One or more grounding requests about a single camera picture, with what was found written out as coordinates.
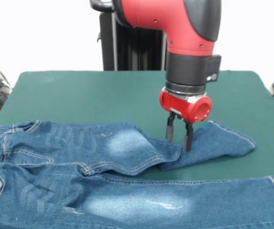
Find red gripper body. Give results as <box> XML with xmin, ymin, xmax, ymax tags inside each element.
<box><xmin>159</xmin><ymin>87</ymin><xmax>213</xmax><ymax>124</ymax></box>

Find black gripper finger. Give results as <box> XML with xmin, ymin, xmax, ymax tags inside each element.
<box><xmin>183</xmin><ymin>122</ymin><xmax>194</xmax><ymax>153</ymax></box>
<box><xmin>166</xmin><ymin>114</ymin><xmax>176</xmax><ymax>142</ymax></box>

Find blue denim jeans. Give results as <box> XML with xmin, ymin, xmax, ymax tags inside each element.
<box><xmin>0</xmin><ymin>120</ymin><xmax>274</xmax><ymax>229</ymax></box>

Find dark green table cloth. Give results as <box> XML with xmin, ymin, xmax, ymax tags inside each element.
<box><xmin>0</xmin><ymin>70</ymin><xmax>274</xmax><ymax>229</ymax></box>

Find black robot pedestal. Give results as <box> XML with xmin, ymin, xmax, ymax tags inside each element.
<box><xmin>90</xmin><ymin>0</ymin><xmax>170</xmax><ymax>71</ymax></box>

